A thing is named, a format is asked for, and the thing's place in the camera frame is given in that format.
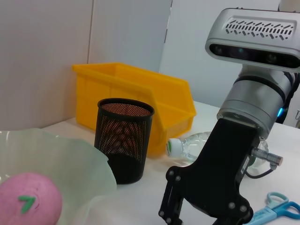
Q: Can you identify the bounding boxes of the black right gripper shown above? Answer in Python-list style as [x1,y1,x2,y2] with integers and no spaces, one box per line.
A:
[158,118,261,225]

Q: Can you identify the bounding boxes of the clear green-label water bottle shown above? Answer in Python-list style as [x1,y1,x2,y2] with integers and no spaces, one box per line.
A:
[165,131,269,169]

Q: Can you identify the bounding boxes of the pink toy peach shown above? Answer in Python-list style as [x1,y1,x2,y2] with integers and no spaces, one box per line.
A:
[0,172,63,225]

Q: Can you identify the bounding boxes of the blue scissors with sheath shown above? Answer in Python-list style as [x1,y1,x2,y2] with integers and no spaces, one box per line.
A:
[248,191,300,223]

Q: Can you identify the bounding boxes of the black mesh pen holder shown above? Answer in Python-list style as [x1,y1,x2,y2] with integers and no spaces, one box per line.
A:
[94,97,155,185]

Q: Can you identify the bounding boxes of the green glass fruit plate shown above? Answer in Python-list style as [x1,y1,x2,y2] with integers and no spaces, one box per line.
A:
[0,128,118,225]

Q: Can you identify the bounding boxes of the yellow plastic bin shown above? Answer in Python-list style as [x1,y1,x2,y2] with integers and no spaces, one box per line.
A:
[72,61,197,158]

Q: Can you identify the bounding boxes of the black right camera cable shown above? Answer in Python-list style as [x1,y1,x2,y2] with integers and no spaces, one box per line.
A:
[280,71,300,124]

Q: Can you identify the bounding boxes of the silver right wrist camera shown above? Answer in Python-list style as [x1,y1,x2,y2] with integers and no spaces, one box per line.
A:
[205,8,300,71]

